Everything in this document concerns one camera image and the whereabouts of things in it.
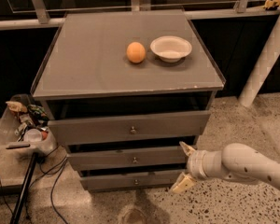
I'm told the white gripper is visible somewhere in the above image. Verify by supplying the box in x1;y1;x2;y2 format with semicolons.
170;141;207;194

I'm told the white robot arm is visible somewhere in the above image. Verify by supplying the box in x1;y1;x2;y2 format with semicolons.
170;142;280;193

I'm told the grey top drawer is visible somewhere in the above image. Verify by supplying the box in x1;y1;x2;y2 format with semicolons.
49;111;210;146

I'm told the grey drawer cabinet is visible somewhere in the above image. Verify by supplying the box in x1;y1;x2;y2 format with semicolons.
32;10;225;180

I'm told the white paper bowl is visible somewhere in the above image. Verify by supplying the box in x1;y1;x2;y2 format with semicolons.
150;35;192;63

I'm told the orange fruit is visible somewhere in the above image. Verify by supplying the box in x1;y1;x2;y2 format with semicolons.
126;42;146;63

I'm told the green snack bag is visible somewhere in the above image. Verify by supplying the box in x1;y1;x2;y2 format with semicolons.
27;105;49;121

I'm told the white cup in bin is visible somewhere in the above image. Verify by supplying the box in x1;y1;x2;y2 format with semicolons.
23;129;42;142

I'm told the white pillar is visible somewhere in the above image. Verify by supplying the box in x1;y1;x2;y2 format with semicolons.
238;14;280;107

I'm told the black stand pole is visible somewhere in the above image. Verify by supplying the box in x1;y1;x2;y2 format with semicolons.
9;152;38;224

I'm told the metal window railing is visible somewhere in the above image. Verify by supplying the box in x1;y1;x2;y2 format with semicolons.
0;0;280;32

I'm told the tan crumpled item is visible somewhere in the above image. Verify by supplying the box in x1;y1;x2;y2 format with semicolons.
7;101;28;113

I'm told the yellow object on ledge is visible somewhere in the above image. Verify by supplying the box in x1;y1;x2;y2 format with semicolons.
264;0;280;10

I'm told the black floor cable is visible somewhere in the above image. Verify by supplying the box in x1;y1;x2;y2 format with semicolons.
0;145;69;224

